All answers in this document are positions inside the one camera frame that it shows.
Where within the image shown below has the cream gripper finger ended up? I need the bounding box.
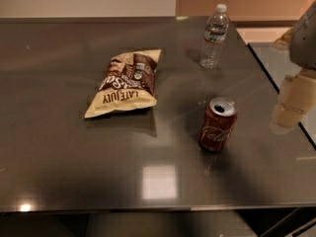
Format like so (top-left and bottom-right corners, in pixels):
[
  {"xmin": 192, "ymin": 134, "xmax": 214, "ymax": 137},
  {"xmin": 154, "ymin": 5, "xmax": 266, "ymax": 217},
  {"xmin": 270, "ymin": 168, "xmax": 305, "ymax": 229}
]
[{"xmin": 270, "ymin": 68, "xmax": 316, "ymax": 134}]

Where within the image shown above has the clear plastic water bottle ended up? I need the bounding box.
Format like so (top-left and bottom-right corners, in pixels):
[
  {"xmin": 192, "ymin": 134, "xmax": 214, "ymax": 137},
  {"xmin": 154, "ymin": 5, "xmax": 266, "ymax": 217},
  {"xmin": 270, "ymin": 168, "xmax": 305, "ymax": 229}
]
[{"xmin": 199, "ymin": 4, "xmax": 229, "ymax": 68}]

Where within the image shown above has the grey side table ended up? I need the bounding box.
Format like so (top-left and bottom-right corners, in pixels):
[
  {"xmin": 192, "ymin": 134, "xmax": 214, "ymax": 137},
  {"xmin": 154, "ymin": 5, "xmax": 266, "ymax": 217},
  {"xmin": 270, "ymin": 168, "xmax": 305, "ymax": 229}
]
[{"xmin": 247, "ymin": 42, "xmax": 316, "ymax": 148}]

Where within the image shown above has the red cola can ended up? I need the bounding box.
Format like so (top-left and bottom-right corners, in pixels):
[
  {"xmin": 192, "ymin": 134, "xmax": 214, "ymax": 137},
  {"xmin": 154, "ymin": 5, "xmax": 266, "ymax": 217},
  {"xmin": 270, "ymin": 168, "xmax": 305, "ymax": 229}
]
[{"xmin": 198, "ymin": 97, "xmax": 238, "ymax": 152}]

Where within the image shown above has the cream brown chip bag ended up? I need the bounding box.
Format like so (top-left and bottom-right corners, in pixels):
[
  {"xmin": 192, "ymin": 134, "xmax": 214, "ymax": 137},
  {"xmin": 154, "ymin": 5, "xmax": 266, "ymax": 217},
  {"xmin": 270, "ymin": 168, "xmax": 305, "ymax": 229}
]
[{"xmin": 85, "ymin": 49, "xmax": 161, "ymax": 119}]

